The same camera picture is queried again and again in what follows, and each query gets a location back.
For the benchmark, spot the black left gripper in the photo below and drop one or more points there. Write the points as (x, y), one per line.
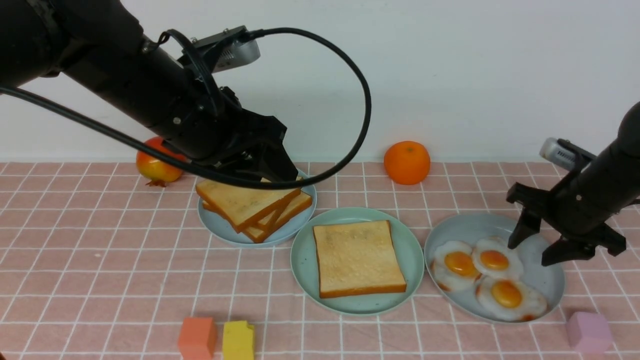
(236, 143)

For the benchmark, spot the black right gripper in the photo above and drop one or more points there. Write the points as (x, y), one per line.
(582, 226)

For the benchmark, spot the toast slice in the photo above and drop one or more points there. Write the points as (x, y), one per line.
(242, 207)
(267, 223)
(295, 207)
(357, 259)

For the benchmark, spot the fried egg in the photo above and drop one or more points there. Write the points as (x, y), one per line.
(492, 257)
(510, 300)
(452, 267)

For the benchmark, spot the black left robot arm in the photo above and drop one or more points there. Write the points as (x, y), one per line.
(165, 85)

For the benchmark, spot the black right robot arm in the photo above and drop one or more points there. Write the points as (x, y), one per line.
(595, 188)

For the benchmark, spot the blue bread plate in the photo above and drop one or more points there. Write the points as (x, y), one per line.
(222, 229)

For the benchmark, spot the grey-blue egg plate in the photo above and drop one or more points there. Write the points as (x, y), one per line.
(550, 281)

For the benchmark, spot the red yellow pomegranate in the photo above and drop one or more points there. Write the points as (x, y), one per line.
(157, 172)

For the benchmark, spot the pink block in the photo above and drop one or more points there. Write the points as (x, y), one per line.
(589, 333)

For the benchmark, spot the teal centre plate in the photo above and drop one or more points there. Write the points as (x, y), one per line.
(304, 264)

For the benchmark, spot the orange fruit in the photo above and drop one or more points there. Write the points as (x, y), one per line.
(407, 162)

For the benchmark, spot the yellow block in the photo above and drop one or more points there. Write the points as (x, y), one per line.
(238, 340)

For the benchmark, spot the orange block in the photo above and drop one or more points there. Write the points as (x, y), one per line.
(197, 338)

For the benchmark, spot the pink checked tablecloth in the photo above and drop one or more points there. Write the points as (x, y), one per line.
(95, 265)

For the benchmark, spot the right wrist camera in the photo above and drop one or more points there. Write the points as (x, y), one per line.
(564, 154)

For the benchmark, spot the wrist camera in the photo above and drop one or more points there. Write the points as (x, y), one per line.
(230, 49)
(564, 154)

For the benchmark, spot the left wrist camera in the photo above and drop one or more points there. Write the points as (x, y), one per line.
(230, 49)

